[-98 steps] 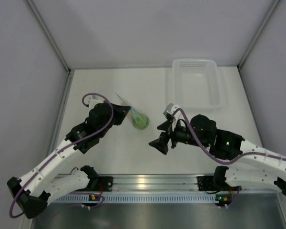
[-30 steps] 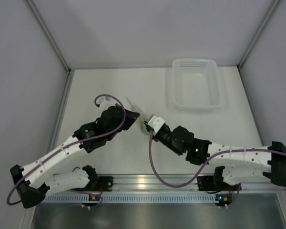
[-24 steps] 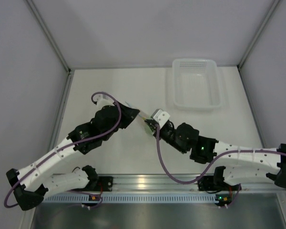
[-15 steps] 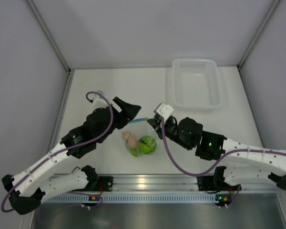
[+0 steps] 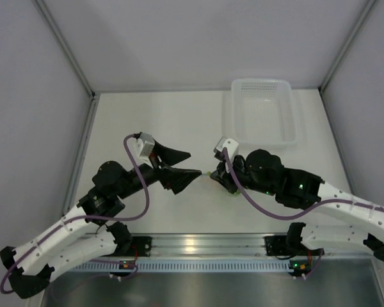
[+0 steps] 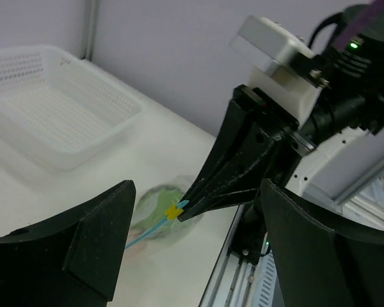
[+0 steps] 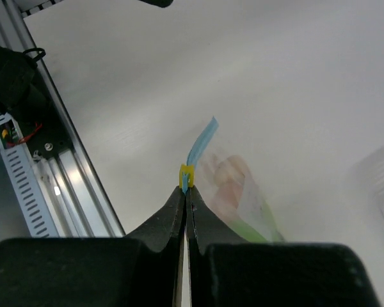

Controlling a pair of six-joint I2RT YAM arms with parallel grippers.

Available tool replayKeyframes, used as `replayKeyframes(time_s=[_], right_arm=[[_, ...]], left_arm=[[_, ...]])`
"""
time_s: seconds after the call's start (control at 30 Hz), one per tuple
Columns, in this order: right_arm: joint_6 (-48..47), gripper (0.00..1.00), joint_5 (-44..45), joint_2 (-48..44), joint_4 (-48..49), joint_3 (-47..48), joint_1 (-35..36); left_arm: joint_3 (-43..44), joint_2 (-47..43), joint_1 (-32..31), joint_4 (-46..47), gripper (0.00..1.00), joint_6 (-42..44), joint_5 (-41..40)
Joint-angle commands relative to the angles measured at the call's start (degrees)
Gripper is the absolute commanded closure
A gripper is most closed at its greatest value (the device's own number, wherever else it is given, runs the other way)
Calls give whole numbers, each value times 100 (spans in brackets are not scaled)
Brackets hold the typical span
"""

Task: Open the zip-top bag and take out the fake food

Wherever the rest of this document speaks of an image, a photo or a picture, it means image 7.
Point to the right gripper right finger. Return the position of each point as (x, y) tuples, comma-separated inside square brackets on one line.
[(226, 270)]

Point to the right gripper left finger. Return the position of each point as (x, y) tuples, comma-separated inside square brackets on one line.
[(144, 268)]

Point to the clear zip top bag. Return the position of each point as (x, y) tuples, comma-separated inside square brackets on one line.
[(207, 151)]

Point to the yellow zip slider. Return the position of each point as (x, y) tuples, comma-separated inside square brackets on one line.
[(186, 176)]

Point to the green fake melon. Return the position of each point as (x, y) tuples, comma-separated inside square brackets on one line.
[(259, 216)]

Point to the pink fake egg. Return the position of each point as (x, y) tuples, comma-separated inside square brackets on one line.
[(226, 200)]

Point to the beige fake garlic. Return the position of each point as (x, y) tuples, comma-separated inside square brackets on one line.
[(233, 168)]

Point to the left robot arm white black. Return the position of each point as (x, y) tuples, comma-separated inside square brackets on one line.
[(159, 3)]

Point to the white plastic basket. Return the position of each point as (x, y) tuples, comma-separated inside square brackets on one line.
[(369, 175)]

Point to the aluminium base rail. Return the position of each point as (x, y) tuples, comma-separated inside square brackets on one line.
[(76, 200)]

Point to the white slotted cable duct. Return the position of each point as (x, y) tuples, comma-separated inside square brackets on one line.
[(26, 188)]

